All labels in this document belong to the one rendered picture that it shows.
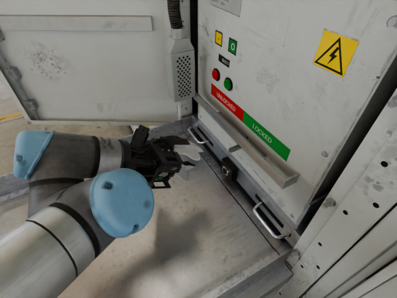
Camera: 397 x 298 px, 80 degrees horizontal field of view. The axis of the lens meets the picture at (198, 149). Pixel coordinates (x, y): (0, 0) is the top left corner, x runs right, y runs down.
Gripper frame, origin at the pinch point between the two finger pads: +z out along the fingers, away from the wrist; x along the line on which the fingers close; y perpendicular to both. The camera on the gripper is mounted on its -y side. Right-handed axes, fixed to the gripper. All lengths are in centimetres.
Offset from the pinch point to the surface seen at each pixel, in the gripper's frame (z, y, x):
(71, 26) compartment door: -23, -50, 9
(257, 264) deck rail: 12.0, 24.6, -12.5
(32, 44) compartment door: -31, -59, -3
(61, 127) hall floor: 9, -185, -113
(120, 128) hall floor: 52, -156, -88
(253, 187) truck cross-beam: 17.0, 9.4, -2.0
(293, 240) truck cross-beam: 18.2, 25.5, -4.2
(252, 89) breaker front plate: 5.4, 0.9, 20.5
